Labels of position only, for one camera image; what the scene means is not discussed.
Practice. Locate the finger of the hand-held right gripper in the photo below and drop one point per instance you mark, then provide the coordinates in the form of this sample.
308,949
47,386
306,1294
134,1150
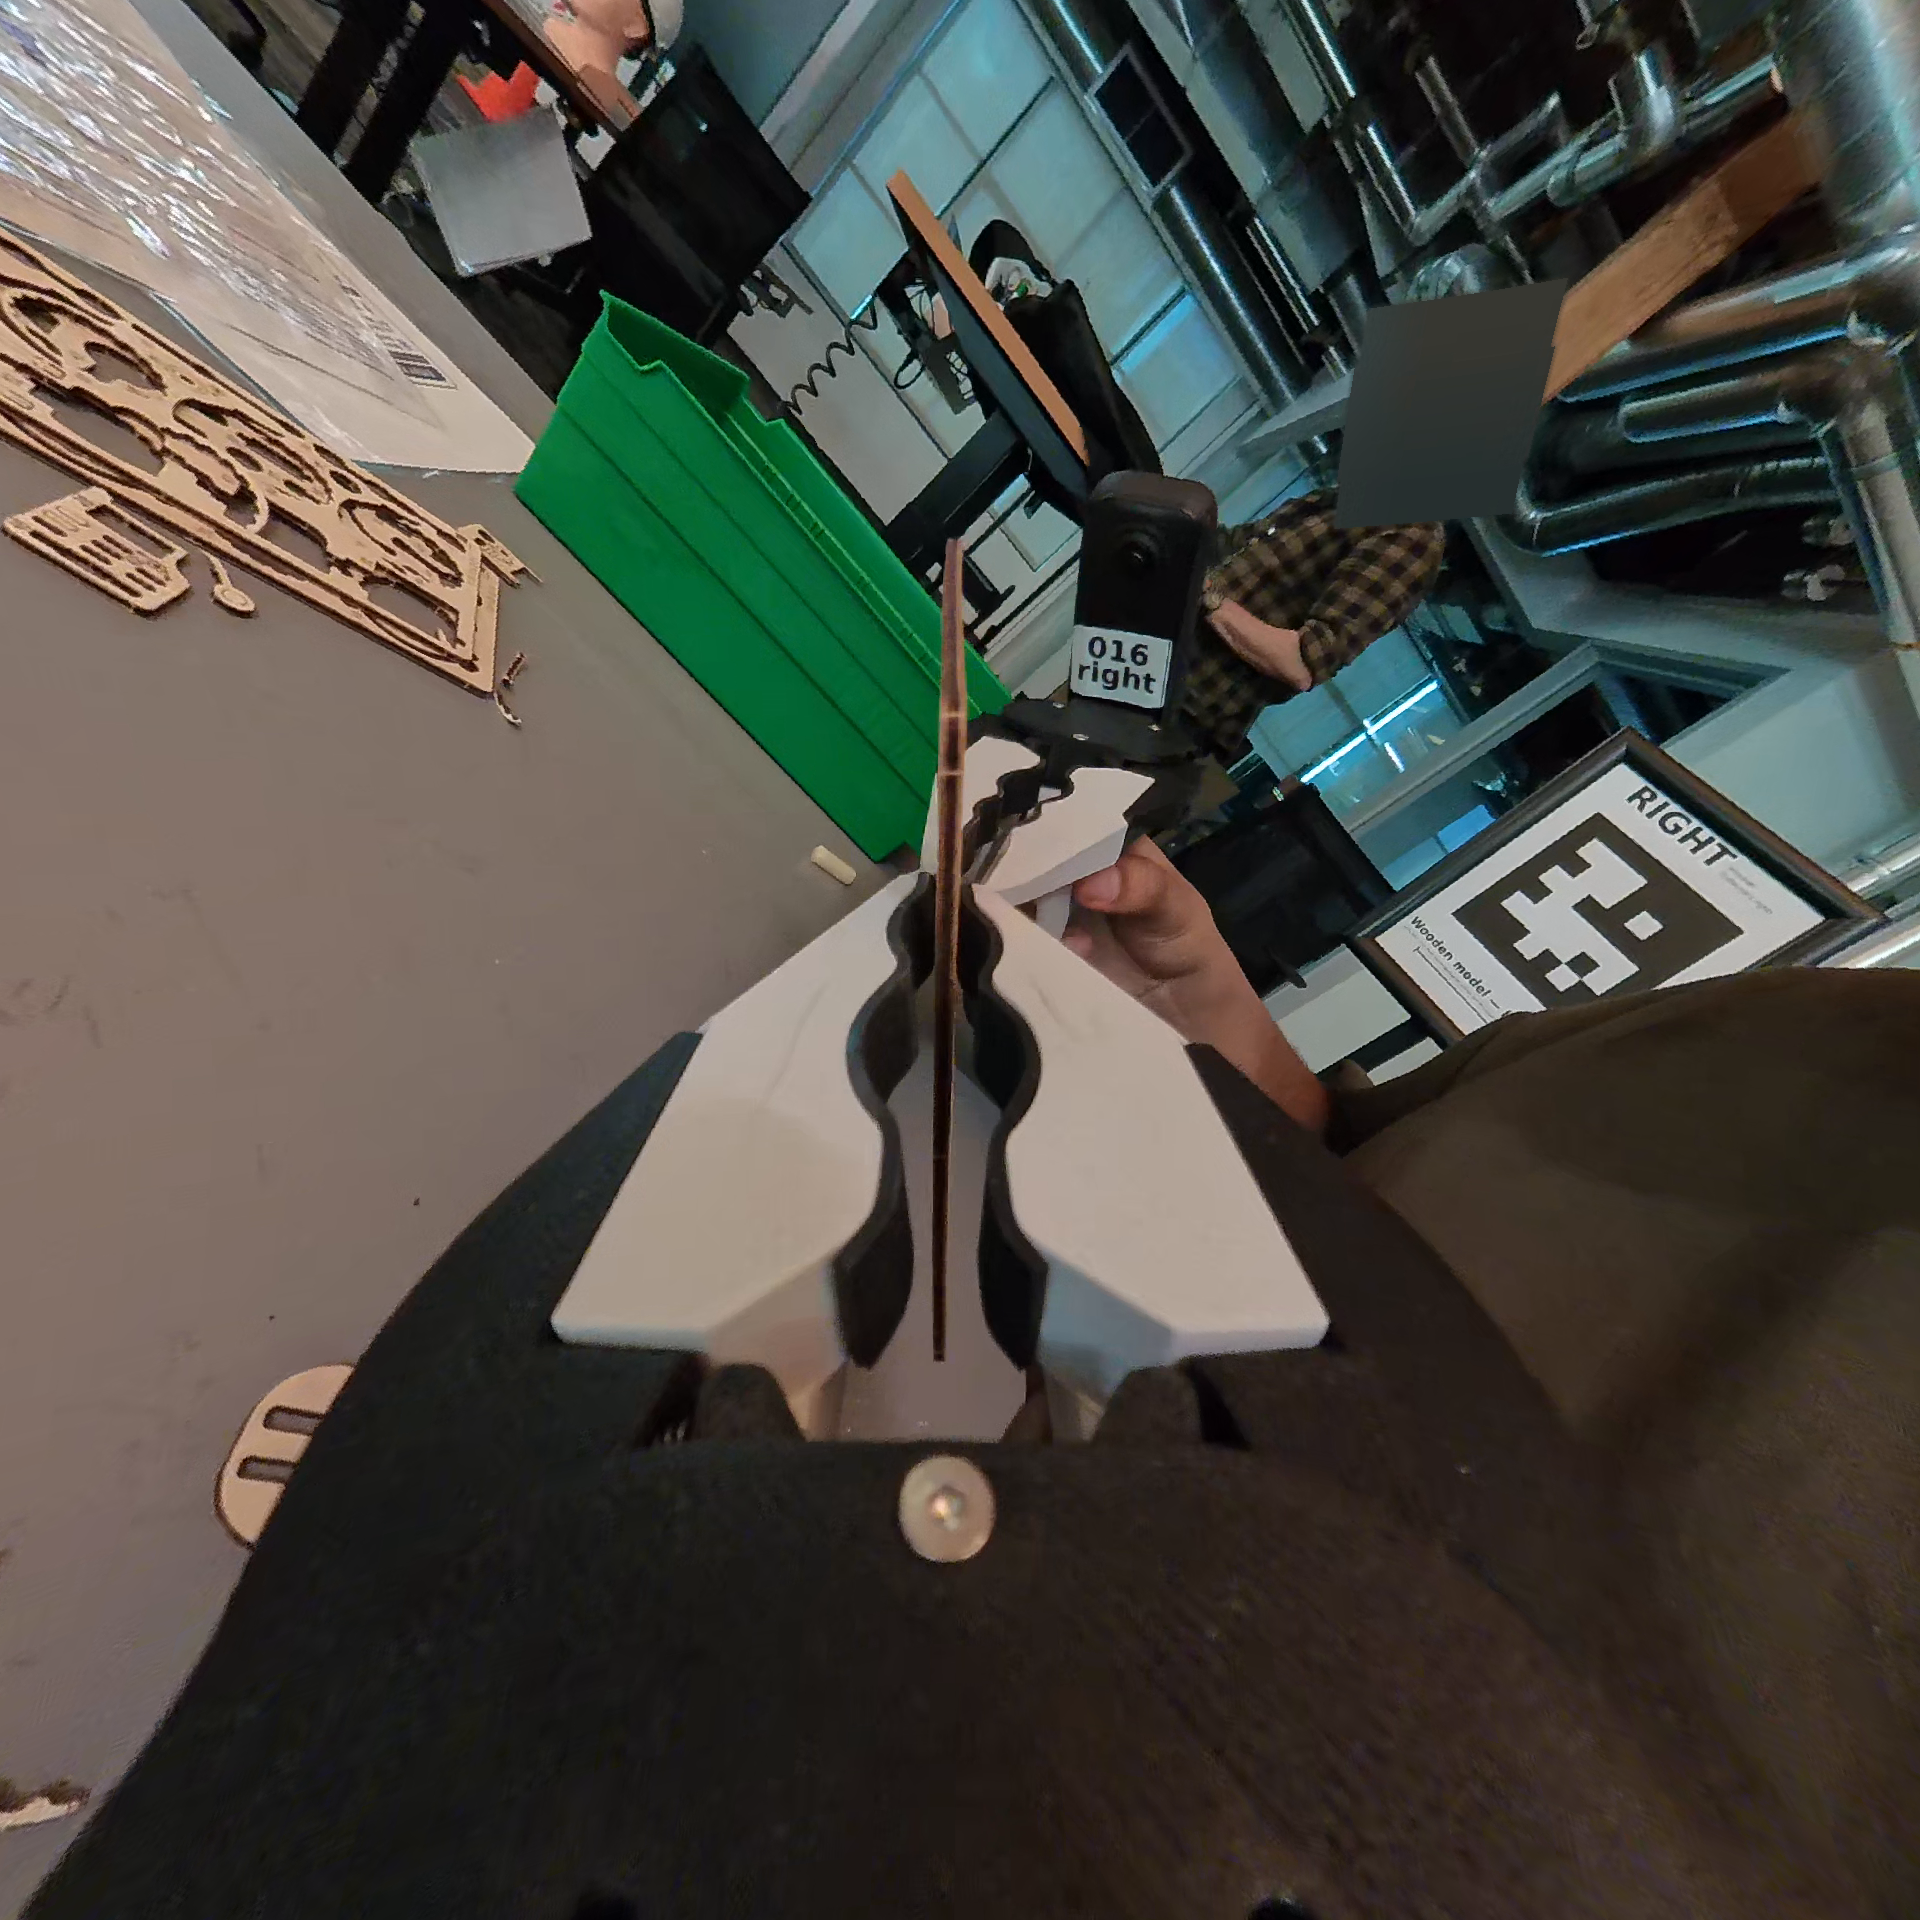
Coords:
997,761
1071,841

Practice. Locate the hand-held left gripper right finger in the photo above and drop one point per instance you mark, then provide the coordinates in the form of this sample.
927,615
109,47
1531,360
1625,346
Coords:
1154,1200

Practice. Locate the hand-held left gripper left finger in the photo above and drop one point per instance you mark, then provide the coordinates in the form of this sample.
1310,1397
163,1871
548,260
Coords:
706,1186

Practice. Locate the laser-cut wooden puzzle sheet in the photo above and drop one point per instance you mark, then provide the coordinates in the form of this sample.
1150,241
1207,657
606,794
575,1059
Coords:
952,672

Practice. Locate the person's right forearm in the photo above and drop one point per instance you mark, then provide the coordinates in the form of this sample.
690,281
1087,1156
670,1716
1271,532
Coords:
1651,1200

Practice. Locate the person's right hand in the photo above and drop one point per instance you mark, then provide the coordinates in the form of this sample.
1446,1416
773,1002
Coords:
1187,961

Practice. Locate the small white plastic piece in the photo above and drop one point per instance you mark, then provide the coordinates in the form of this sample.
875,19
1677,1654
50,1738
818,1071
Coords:
831,865

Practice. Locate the wood-edged black table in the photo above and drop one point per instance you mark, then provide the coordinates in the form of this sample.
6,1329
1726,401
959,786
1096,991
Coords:
1049,405

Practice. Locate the green plastic bin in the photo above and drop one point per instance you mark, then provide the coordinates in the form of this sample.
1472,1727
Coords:
719,568

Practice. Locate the framed marker sign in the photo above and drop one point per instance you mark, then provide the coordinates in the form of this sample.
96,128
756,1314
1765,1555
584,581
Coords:
1590,898

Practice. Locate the oval slotted wooden piece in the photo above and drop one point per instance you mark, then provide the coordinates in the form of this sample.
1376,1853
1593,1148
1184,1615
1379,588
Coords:
262,1464

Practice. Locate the emptied wooden puzzle sheet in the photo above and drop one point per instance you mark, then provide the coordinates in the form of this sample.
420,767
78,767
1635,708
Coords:
300,494

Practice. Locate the wooden board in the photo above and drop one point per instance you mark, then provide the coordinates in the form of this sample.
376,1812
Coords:
1680,269

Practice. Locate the grey flat panel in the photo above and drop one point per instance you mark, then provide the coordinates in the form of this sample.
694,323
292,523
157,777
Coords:
503,195

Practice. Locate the small spoon-shaped wooden piece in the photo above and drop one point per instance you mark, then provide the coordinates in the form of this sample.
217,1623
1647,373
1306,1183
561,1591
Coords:
229,588

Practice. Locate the slotted wooden puzzle piece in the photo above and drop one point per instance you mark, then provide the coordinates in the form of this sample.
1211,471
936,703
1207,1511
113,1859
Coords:
89,546

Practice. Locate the small wooden scrap piece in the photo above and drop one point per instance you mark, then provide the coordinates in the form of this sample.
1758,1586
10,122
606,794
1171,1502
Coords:
36,1804

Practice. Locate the white printed paper sheet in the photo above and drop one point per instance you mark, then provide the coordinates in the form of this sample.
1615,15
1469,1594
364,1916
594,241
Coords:
225,225

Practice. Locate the metal ceiling pipes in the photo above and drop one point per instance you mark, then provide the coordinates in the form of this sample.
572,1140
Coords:
1858,152

